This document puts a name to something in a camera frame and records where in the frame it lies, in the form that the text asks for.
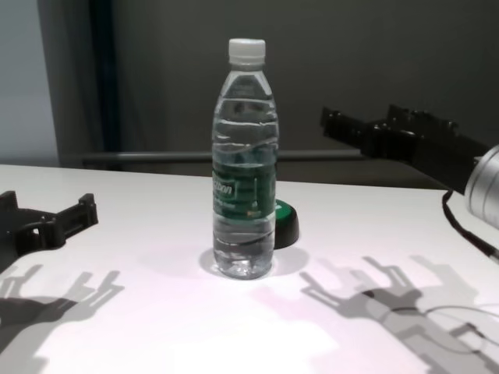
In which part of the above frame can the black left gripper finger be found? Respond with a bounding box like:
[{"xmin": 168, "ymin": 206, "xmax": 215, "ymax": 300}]
[
  {"xmin": 48, "ymin": 192, "xmax": 99, "ymax": 247},
  {"xmin": 0, "ymin": 189, "xmax": 19, "ymax": 219}
]

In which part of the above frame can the dark vertical frame post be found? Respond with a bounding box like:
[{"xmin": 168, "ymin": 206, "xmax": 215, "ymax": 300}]
[{"xmin": 88, "ymin": 0, "xmax": 120, "ymax": 172}]

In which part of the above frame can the clear water bottle green label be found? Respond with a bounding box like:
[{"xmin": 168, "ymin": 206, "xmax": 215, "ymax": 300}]
[{"xmin": 210, "ymin": 37, "xmax": 281, "ymax": 279}]

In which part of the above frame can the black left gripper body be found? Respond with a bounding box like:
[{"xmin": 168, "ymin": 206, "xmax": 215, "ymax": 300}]
[{"xmin": 0, "ymin": 208, "xmax": 65, "ymax": 273}]

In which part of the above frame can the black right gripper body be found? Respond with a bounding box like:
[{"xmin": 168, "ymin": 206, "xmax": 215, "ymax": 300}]
[{"xmin": 360, "ymin": 123, "xmax": 493, "ymax": 196}]

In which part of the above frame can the green YES button black base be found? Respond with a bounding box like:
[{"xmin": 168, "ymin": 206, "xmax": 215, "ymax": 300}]
[{"xmin": 274, "ymin": 198, "xmax": 301, "ymax": 250}]

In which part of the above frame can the grey horizontal rail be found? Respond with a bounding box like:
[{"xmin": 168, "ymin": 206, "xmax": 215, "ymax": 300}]
[{"xmin": 81, "ymin": 150, "xmax": 366, "ymax": 165}]

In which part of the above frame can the thin right wrist cable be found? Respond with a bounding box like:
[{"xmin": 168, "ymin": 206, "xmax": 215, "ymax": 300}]
[{"xmin": 441, "ymin": 189, "xmax": 499, "ymax": 261}]

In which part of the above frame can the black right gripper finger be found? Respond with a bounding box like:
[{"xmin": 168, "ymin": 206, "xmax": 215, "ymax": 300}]
[
  {"xmin": 385, "ymin": 103, "xmax": 460, "ymax": 137},
  {"xmin": 319, "ymin": 106, "xmax": 377, "ymax": 151}
]

